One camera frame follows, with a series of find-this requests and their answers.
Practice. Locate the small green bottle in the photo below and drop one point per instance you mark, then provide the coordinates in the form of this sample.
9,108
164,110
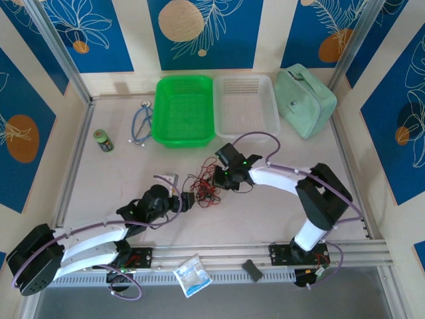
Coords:
103,141

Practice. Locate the aluminium table side rail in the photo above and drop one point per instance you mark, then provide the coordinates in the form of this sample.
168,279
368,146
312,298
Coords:
343,149
74,166

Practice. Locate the small black block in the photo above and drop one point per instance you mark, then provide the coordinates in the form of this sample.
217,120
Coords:
252,270

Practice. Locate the mint green zip pouch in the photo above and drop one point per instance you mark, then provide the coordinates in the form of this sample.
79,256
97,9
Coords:
305,103

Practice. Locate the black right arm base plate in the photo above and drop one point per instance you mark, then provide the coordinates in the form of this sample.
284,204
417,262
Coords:
280,254

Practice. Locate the white plastic basket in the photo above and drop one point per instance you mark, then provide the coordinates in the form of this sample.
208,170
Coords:
245,106

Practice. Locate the aluminium mounting rail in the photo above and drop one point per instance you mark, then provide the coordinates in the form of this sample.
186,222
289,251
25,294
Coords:
216,252

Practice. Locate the green plastic basket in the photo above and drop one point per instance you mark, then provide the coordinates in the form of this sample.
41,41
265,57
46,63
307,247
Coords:
182,109

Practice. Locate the aluminium frame post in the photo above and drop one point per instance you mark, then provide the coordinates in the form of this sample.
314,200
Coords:
59,50
358,40

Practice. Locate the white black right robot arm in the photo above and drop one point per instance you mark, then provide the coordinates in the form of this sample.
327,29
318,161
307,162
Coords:
282,181

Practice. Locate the white blue sachet packet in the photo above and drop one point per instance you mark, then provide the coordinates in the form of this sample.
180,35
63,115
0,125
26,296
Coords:
192,276

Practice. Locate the blue stethoscope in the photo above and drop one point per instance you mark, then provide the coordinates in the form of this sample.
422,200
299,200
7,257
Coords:
146,104

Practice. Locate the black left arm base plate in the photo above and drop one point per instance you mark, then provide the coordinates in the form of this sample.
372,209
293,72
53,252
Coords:
141,257

